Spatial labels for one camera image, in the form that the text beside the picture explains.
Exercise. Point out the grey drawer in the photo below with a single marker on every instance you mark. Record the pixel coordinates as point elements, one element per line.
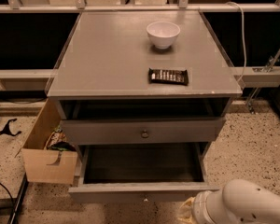
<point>137,173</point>
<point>141,131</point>

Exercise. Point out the dark chocolate bar wrapper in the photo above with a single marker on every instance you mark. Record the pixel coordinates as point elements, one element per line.
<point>177,77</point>

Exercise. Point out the white bowl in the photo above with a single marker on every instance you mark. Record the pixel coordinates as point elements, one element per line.
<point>162,34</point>

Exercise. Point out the grey drawer cabinet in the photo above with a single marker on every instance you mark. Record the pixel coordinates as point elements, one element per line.
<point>104,72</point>

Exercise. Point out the grey top drawer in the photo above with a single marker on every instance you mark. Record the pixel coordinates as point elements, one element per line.
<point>141,131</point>

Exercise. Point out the snack bags in box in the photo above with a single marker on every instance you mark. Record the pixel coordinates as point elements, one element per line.
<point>58,141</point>

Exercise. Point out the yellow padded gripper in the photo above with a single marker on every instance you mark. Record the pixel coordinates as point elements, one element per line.
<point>200,209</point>

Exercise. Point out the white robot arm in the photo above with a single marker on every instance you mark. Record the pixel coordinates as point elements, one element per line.
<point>238,202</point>

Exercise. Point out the cardboard box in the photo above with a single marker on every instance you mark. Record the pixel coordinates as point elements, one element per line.
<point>41,164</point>

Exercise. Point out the black tool on floor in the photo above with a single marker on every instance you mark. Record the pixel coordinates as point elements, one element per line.
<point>6,130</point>

